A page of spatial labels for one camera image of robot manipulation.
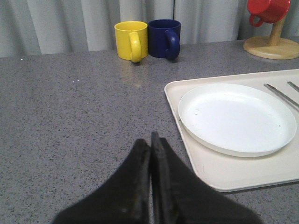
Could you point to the silver metal chopstick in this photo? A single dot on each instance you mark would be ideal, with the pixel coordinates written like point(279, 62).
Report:
point(294, 86)

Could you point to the dark blue ceramic mug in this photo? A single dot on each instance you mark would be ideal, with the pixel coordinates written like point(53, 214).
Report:
point(164, 38)

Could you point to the red ribbed mug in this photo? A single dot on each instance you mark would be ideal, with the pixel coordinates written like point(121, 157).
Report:
point(267, 11)

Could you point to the yellow ceramic mug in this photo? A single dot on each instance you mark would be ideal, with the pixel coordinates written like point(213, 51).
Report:
point(132, 40)

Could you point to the wooden mug tree stand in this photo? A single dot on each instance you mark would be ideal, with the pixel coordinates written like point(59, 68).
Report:
point(273, 46)

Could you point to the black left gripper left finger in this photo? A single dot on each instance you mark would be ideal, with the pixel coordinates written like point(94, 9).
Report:
point(122, 199)

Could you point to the grey pleated curtain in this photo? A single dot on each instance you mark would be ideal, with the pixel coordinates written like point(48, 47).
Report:
point(32, 27)

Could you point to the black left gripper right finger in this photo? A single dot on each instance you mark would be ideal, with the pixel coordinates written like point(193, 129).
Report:
point(180, 197)

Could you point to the silver metal fork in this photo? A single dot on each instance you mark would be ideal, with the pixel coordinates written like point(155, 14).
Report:
point(282, 95)

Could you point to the cream rabbit serving tray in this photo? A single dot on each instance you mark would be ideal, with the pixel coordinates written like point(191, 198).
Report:
point(232, 173)

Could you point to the white round plate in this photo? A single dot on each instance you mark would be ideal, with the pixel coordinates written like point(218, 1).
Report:
point(237, 120)

